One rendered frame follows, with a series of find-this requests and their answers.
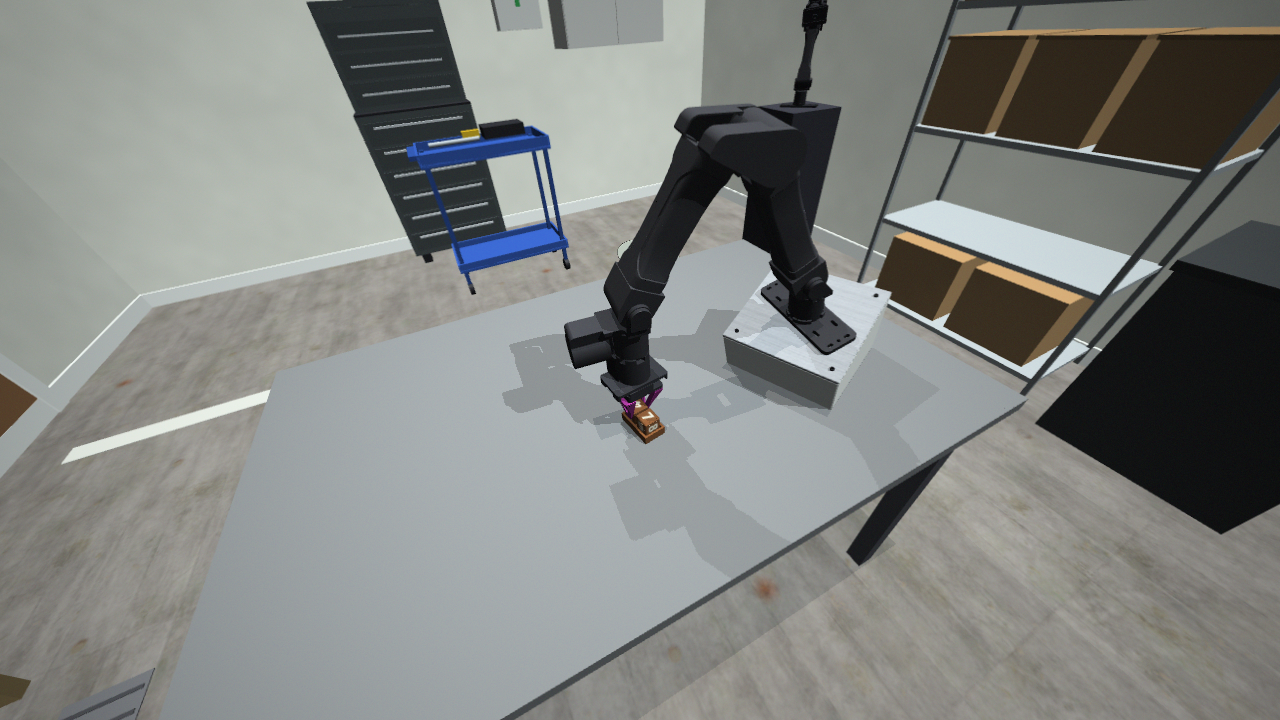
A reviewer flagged brown wooden cube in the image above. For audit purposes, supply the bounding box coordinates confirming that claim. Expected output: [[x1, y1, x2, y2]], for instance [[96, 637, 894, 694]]
[[628, 398, 648, 425], [636, 407, 660, 436]]

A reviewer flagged brown wooden tray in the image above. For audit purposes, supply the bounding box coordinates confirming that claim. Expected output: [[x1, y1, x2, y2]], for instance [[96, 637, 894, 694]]
[[622, 413, 666, 445]]

